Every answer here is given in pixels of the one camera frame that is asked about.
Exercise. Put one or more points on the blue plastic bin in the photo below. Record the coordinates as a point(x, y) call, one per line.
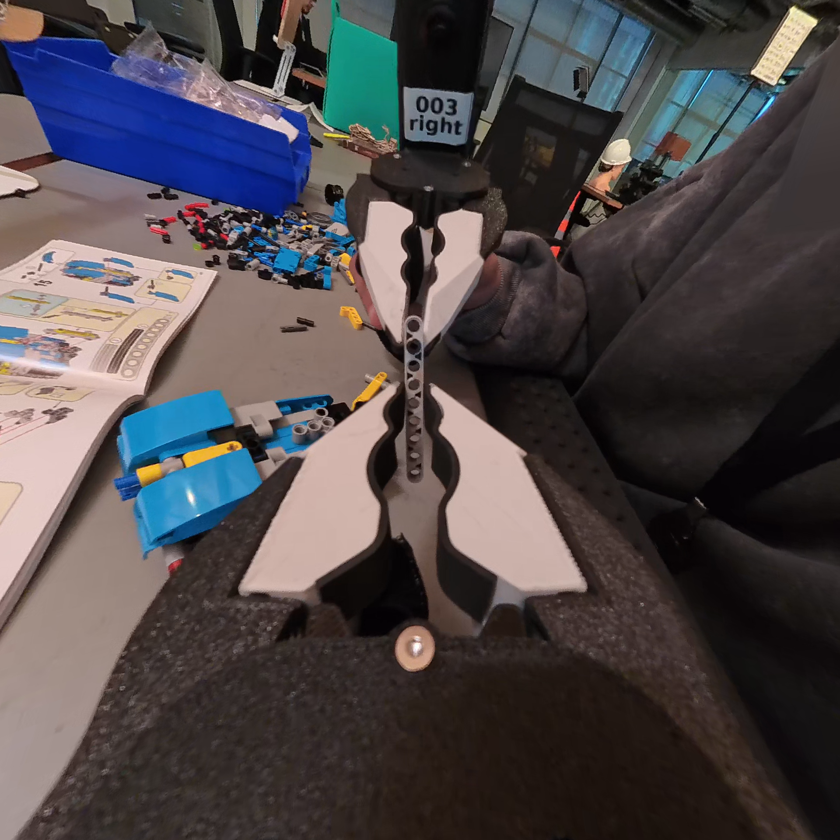
point(131, 131)

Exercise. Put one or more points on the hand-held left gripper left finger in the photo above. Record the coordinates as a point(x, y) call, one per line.
point(315, 512)

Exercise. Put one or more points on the black toy pin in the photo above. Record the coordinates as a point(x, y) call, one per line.
point(296, 325)

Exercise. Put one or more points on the black toy wheel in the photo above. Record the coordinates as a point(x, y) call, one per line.
point(334, 194)

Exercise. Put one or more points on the grey desk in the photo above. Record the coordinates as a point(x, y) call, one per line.
point(262, 354)

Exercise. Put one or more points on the toy building instruction booklet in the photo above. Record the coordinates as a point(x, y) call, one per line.
point(79, 367)

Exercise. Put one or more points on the mannequin head with hard hat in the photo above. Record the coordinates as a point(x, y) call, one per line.
point(615, 161)

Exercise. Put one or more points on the pile of small toy bricks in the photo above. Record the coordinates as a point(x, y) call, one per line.
point(262, 236)

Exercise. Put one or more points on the white flat base plate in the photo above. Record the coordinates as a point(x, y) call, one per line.
point(13, 180)

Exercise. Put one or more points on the hanging paper sign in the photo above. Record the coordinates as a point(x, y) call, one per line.
point(784, 46)

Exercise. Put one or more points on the clear plastic bags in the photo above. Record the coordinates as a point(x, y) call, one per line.
point(197, 92)

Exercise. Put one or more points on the black cabinet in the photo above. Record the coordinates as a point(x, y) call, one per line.
point(551, 151)

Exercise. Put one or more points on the person's right hand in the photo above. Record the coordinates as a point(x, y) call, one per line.
point(362, 292)

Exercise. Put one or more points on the yellow toy beam with pin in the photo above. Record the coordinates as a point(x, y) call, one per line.
point(371, 388)

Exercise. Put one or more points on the green plastic board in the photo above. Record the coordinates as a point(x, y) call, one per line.
point(358, 72)

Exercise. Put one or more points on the yellow angled toy brick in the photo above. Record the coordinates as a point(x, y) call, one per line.
point(351, 316)

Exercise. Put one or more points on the blue toy car model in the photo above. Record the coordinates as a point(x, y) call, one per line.
point(190, 499)

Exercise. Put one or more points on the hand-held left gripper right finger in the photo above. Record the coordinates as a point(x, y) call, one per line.
point(505, 518)

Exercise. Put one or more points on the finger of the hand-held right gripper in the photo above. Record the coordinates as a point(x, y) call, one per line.
point(459, 262)
point(384, 262)

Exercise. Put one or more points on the small wooden model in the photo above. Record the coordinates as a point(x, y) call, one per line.
point(371, 139)

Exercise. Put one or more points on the white and wooden jointed arm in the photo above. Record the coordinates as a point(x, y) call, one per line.
point(16, 16)

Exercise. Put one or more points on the grey perforated toy beam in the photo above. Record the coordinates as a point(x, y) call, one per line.
point(415, 394)

